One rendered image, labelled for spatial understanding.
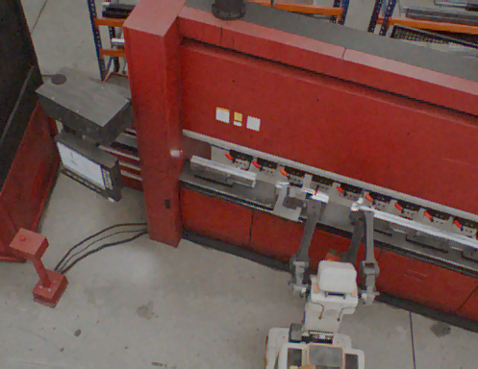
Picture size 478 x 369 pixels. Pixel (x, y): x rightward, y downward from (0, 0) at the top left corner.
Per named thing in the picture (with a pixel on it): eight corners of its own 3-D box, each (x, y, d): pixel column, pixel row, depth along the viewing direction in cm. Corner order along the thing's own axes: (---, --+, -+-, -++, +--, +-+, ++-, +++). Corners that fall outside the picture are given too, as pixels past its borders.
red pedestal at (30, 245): (32, 301, 469) (4, 249, 402) (47, 274, 483) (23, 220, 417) (54, 308, 466) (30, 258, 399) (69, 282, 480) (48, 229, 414)
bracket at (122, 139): (78, 156, 414) (76, 149, 409) (93, 132, 428) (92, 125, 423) (130, 172, 408) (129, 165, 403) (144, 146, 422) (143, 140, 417)
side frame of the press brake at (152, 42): (149, 239, 508) (121, 25, 323) (186, 166, 557) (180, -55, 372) (176, 248, 504) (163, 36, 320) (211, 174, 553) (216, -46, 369)
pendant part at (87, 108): (61, 178, 407) (33, 89, 339) (84, 155, 420) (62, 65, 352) (119, 210, 393) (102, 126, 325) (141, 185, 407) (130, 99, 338)
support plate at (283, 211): (271, 213, 412) (272, 213, 411) (282, 185, 427) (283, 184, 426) (296, 221, 409) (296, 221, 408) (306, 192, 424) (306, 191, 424)
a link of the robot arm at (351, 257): (357, 212, 375) (373, 213, 377) (355, 208, 380) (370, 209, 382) (341, 269, 392) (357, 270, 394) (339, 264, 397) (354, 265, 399)
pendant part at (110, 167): (63, 172, 392) (53, 137, 364) (75, 160, 399) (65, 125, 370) (117, 203, 380) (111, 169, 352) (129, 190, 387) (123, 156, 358)
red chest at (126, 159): (99, 187, 538) (82, 112, 457) (123, 147, 567) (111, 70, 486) (149, 203, 530) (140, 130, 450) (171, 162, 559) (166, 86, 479)
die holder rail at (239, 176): (189, 168, 446) (189, 160, 438) (192, 162, 450) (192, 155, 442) (253, 187, 439) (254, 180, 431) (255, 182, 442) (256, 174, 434)
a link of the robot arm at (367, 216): (362, 205, 369) (377, 206, 371) (354, 209, 382) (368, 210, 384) (364, 276, 356) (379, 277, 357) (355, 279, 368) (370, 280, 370)
